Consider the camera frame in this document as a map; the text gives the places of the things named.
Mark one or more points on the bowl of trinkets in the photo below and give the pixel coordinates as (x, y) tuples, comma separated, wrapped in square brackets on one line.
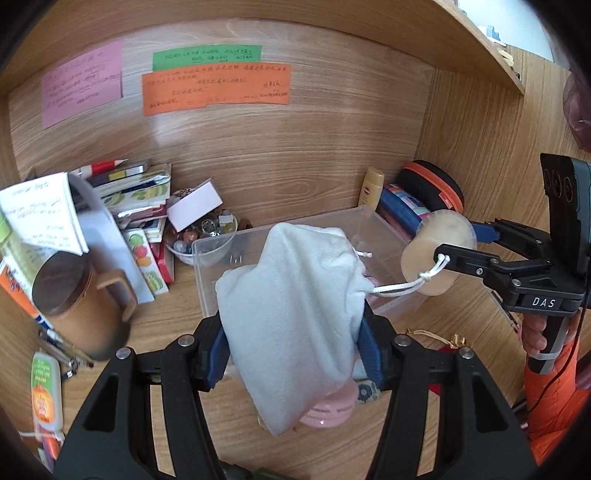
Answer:
[(184, 251)]

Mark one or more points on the stack of books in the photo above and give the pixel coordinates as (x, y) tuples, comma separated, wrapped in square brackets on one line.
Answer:
[(138, 194)]

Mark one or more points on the orange white box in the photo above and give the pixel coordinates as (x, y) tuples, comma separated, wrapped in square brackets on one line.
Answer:
[(14, 286)]

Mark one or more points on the blue pencil case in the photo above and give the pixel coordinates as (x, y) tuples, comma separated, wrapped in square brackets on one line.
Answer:
[(401, 207)]

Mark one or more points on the pink sticky note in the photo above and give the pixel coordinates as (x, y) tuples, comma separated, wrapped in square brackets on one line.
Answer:
[(83, 83)]

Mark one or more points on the green sticky note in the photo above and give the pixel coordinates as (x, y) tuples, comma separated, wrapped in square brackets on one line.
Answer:
[(207, 57)]

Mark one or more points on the green orange cream tube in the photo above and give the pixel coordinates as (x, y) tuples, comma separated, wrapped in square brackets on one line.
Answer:
[(46, 392)]

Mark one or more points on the red book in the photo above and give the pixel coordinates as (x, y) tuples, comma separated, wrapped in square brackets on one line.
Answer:
[(164, 263)]

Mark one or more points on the pink plastic bag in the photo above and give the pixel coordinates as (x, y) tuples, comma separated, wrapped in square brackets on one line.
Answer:
[(579, 110)]

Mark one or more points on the red white marker pen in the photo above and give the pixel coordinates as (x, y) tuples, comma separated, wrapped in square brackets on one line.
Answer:
[(99, 167)]

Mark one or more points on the black case with orange zipper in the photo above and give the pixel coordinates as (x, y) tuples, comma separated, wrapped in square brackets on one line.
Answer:
[(429, 177)]

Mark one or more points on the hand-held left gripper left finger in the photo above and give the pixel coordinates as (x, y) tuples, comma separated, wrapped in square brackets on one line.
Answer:
[(217, 364)]

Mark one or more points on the person's right hand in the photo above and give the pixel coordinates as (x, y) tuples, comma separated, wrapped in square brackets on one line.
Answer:
[(533, 334)]

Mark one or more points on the small white cardboard box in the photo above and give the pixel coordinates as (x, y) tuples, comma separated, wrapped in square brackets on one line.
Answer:
[(194, 203)]

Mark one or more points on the fruit print booklet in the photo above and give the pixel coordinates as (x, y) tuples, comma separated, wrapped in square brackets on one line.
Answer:
[(143, 258)]

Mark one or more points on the brown mug with wooden lid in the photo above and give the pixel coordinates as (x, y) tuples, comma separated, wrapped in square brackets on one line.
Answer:
[(74, 318)]

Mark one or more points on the person's right forearm orange sleeve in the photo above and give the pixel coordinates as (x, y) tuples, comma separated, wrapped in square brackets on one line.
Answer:
[(554, 406)]

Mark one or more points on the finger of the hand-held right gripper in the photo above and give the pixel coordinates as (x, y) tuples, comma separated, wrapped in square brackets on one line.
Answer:
[(461, 258), (485, 230)]

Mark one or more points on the clear plastic storage box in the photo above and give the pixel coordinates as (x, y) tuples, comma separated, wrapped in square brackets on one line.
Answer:
[(378, 240)]

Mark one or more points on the handwritten open notebook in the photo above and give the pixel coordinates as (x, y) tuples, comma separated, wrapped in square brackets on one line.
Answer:
[(41, 212)]

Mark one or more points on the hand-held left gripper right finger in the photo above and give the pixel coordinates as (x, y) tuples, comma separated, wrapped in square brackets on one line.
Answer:
[(369, 350)]

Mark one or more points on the wooden shelf board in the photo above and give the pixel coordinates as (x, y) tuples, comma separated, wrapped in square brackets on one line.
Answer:
[(489, 50)]

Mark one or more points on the black pen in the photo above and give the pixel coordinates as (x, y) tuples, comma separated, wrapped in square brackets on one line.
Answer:
[(64, 348)]

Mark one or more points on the orange sticky note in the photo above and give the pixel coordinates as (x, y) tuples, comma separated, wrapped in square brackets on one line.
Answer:
[(217, 90)]

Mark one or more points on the yellow sunscreen bottle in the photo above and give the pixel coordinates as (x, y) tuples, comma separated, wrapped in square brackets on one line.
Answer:
[(371, 189)]

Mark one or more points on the pink notebook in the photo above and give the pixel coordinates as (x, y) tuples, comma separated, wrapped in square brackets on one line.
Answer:
[(390, 224)]

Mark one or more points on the cream round roll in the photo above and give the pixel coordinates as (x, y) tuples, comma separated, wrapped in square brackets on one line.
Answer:
[(443, 230)]

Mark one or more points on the pink round compact case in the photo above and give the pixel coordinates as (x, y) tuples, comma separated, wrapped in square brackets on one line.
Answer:
[(332, 413)]

